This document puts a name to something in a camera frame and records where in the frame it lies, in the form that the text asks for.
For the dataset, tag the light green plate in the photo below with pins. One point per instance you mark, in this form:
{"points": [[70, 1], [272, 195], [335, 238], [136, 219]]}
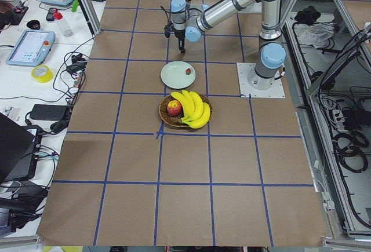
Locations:
{"points": [[174, 75]]}

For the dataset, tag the red apple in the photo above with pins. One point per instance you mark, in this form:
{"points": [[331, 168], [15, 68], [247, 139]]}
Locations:
{"points": [[174, 108]]}

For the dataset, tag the yellow banana bunch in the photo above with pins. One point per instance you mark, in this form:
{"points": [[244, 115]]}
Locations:
{"points": [[196, 111]]}

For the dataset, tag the clear bottle red cap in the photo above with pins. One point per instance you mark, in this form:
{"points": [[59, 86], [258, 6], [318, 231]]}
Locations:
{"points": [[62, 24]]}

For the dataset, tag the black phone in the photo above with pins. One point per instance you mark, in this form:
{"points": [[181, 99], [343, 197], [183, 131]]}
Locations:
{"points": [[50, 14]]}

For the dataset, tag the yellow tape roll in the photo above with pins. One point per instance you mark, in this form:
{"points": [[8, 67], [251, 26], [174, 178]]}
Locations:
{"points": [[42, 73]]}

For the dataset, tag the teach pendant near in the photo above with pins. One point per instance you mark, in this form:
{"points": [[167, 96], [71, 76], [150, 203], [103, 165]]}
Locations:
{"points": [[32, 48]]}

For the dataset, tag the black power adapter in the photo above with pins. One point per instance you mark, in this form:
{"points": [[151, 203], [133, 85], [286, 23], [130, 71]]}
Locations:
{"points": [[48, 112]]}

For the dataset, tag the black laptop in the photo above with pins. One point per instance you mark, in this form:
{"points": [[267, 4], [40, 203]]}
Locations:
{"points": [[19, 145]]}

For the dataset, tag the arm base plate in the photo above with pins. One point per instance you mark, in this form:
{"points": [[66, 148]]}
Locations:
{"points": [[253, 86]]}

